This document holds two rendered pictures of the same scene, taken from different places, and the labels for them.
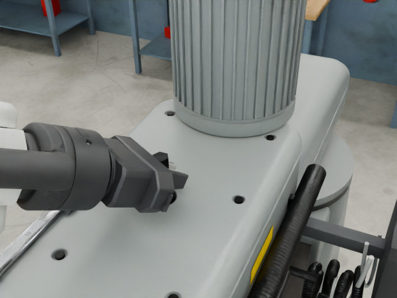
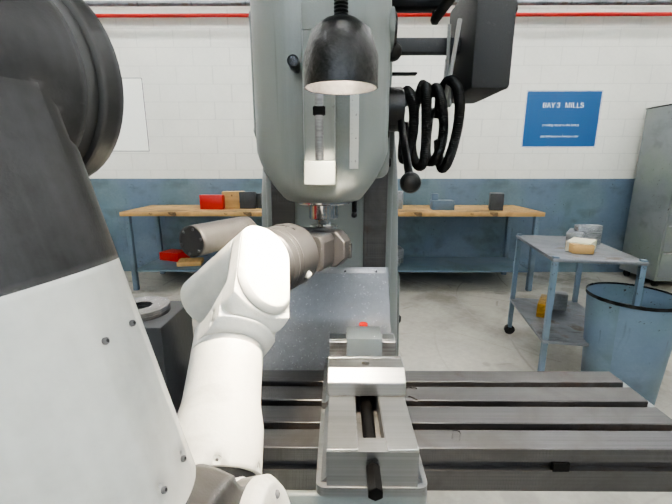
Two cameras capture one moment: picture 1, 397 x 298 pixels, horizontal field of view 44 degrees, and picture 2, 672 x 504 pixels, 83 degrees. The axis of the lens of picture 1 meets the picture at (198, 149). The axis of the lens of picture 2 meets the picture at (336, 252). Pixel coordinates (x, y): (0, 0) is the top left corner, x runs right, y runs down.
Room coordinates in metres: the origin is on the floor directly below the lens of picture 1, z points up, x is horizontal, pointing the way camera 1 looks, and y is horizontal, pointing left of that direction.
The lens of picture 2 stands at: (-0.10, 0.29, 1.36)
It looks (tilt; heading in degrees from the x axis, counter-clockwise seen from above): 13 degrees down; 335
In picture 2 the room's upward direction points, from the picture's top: straight up
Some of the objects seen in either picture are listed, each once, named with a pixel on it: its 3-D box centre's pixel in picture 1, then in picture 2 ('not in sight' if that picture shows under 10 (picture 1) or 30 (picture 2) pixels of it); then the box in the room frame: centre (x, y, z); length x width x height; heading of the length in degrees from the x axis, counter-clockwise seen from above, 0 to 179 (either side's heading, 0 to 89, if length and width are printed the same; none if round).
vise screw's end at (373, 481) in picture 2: not in sight; (374, 481); (0.24, 0.08, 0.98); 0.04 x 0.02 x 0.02; 155
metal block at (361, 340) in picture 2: not in sight; (363, 347); (0.45, -0.01, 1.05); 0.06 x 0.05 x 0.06; 65
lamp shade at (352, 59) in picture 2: not in sight; (341, 53); (0.26, 0.12, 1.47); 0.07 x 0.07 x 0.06
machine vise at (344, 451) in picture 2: not in sight; (364, 385); (0.42, 0.00, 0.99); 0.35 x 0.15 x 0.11; 155
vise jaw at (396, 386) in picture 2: not in sight; (365, 375); (0.40, 0.01, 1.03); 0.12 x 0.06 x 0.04; 65
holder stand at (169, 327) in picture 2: not in sight; (118, 359); (0.60, 0.38, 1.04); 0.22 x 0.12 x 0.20; 64
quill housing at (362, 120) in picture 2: not in sight; (323, 95); (0.48, 0.04, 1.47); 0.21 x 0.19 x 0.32; 65
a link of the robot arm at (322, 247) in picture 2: not in sight; (297, 253); (0.42, 0.12, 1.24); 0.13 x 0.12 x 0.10; 42
